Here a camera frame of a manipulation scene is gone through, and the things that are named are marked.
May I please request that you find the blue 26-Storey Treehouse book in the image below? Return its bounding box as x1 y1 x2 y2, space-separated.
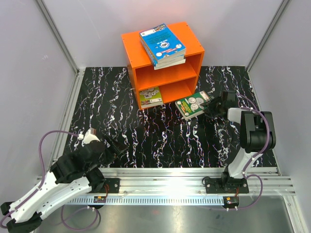
140 40 186 67

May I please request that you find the dark green book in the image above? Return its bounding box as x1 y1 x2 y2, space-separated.
175 91 212 120

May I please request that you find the left aluminium frame post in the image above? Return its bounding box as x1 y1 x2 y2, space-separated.
35 0 85 76

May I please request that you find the green 65-Storey Treehouse book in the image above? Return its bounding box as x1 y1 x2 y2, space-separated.
139 87 163 109

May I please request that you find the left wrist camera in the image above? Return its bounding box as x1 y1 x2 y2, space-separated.
77 128 100 147

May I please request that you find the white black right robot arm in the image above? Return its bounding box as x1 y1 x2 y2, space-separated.
201 91 276 195

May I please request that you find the white slotted cable duct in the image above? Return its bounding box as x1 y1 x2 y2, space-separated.
68 195 224 206

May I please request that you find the blue back-cover book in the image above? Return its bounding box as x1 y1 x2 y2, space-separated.
138 23 186 66

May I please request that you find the right aluminium frame post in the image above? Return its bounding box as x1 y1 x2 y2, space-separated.
246 0 291 72

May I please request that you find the aluminium front rail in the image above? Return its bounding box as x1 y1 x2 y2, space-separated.
100 167 295 196

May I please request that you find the right small circuit board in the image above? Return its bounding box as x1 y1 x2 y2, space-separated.
224 196 240 208

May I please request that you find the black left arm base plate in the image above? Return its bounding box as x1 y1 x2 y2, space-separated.
98 178 121 194

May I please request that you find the aluminium frame post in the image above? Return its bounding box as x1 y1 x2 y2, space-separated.
246 0 291 72
35 0 85 76

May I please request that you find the orange wooden shelf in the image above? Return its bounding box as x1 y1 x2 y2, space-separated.
121 22 205 110

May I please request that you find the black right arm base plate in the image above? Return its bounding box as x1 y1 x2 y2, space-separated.
202 177 249 194

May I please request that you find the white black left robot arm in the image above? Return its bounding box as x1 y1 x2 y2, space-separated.
0 136 127 233

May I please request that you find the left small circuit board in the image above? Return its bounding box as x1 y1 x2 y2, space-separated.
93 196 106 203

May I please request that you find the small circuit board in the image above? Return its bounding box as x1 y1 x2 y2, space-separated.
224 196 240 208
93 196 106 203

